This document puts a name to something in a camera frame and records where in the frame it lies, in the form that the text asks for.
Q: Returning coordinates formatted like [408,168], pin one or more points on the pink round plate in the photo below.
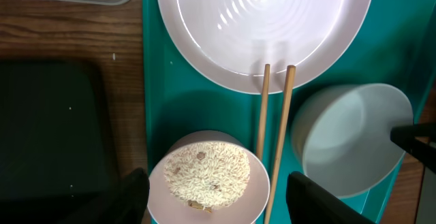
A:
[231,41]

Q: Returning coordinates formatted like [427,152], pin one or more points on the pink bowl with rice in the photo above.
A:
[208,177]

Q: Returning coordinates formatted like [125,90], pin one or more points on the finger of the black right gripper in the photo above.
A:
[406,138]

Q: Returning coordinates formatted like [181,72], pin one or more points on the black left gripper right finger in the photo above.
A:
[308,203]

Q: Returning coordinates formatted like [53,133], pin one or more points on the left wooden chopstick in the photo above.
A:
[263,113]

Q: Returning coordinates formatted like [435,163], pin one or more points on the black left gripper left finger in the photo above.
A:
[126,203]

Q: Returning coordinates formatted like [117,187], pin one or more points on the grey-green bowl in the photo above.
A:
[341,136]

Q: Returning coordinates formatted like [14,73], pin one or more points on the black tray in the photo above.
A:
[57,150]

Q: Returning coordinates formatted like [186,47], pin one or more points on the wooden chopstick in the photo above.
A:
[287,97]
[263,113]

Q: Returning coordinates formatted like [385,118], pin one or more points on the right wooden chopstick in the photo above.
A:
[287,97]

